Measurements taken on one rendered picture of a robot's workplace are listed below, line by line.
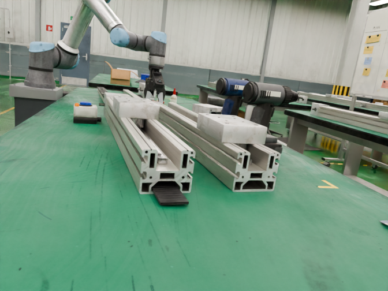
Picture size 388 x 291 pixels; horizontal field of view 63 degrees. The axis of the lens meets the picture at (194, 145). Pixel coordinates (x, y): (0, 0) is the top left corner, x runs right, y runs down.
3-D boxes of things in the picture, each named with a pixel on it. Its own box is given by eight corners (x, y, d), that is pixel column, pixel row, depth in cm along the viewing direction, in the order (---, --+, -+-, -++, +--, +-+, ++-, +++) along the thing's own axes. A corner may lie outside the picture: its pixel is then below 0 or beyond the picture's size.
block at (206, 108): (186, 125, 134) (188, 103, 132) (205, 125, 141) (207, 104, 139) (201, 130, 127) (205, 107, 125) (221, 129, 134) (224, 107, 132)
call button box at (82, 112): (73, 119, 118) (74, 102, 117) (100, 120, 122) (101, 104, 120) (73, 123, 111) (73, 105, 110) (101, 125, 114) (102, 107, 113)
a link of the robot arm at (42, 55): (22, 64, 162) (23, 37, 159) (45, 67, 174) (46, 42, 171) (38, 68, 157) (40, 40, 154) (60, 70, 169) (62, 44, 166)
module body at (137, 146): (104, 117, 130) (105, 96, 128) (129, 119, 133) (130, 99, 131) (138, 194, 57) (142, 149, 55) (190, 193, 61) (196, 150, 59)
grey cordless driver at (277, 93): (230, 152, 96) (241, 80, 91) (283, 153, 104) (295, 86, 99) (243, 160, 90) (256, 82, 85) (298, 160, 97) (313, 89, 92)
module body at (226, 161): (150, 120, 136) (152, 100, 135) (172, 121, 140) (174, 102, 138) (232, 191, 64) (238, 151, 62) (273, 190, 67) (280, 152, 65)
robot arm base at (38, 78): (19, 85, 159) (19, 64, 157) (30, 84, 174) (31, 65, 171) (50, 89, 161) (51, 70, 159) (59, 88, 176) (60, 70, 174)
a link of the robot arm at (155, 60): (167, 57, 147) (149, 55, 144) (165, 67, 148) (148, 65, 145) (163, 58, 153) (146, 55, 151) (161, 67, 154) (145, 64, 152)
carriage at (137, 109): (112, 116, 99) (113, 95, 98) (146, 119, 103) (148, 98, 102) (118, 127, 85) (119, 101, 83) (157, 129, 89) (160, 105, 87)
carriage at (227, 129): (194, 138, 83) (198, 112, 82) (231, 139, 87) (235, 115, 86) (219, 155, 69) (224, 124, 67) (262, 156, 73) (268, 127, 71)
